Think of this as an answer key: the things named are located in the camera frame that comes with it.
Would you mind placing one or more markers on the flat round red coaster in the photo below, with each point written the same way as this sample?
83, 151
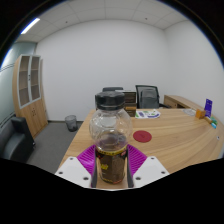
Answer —
142, 136

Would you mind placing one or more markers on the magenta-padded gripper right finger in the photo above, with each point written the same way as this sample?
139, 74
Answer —
150, 171

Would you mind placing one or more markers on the white green printed leaflet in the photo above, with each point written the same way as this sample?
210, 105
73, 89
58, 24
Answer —
147, 114

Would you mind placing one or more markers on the long ceiling light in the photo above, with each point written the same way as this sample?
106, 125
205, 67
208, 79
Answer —
30, 26

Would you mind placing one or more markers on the black leather sofa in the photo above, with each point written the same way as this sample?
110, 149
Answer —
15, 143

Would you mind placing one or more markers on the small yellow box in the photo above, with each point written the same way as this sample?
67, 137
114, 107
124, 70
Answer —
208, 120

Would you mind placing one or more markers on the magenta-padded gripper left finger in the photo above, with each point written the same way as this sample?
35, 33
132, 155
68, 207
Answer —
73, 171

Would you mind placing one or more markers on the wooden shelf cabinet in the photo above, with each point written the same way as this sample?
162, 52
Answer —
31, 100

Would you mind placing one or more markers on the black padded office chair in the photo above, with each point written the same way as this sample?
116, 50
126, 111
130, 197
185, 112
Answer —
111, 89

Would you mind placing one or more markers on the wide brown carton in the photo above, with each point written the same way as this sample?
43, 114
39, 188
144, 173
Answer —
130, 97

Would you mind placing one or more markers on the round grey disc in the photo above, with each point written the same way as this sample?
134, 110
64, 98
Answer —
189, 112

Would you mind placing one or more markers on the orange box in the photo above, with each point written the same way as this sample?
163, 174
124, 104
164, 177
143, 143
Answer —
200, 114

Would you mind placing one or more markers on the wooden side desk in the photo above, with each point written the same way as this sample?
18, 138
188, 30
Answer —
180, 101

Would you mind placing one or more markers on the grey waste bin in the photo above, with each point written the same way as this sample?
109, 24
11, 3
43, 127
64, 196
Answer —
71, 122

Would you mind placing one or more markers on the grey mesh office chair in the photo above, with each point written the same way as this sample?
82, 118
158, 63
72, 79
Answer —
148, 96

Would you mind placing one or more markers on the small blue box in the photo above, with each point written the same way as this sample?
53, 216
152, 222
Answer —
213, 125

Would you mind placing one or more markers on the purple standing card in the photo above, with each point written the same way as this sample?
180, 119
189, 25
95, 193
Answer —
208, 107

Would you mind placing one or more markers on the clear black-capped drink bottle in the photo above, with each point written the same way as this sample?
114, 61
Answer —
111, 133

